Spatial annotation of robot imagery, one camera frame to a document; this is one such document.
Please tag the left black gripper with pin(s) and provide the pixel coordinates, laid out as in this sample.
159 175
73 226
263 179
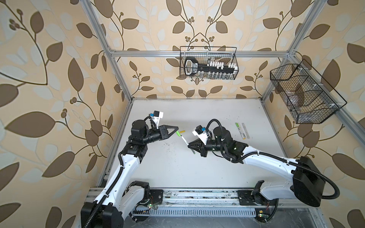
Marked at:
165 135

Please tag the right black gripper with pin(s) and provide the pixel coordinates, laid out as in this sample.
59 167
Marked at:
197 143

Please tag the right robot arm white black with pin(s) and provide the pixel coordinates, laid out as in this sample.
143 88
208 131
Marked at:
301 178

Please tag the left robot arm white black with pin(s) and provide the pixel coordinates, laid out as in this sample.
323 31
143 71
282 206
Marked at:
119 197

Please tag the black tool in basket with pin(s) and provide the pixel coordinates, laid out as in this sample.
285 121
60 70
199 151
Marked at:
192 67

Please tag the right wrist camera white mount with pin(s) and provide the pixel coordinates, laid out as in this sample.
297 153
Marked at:
202 133

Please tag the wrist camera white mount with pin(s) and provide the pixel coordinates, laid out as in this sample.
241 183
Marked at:
155 117
202 133

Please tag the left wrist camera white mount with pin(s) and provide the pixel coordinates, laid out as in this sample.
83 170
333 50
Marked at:
155 117

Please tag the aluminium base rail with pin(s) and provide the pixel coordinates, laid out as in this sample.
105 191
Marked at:
207 197

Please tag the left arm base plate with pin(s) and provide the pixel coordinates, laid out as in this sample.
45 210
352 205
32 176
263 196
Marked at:
151 198

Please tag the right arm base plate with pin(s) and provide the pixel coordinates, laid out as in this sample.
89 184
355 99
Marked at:
248 198

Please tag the back black wire basket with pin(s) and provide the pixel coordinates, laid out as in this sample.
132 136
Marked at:
220 54

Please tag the black wire basket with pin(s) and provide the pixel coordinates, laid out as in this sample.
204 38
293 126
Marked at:
220 54
309 97

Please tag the right black wire basket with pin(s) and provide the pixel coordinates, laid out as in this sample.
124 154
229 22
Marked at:
309 97

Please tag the aluminium frame right post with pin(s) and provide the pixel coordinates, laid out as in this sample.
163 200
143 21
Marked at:
289 27

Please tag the aluminium frame post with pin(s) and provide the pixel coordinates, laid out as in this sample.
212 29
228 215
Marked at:
87 7
289 27

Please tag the aluminium frame left post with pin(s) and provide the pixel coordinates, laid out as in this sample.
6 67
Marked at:
87 7

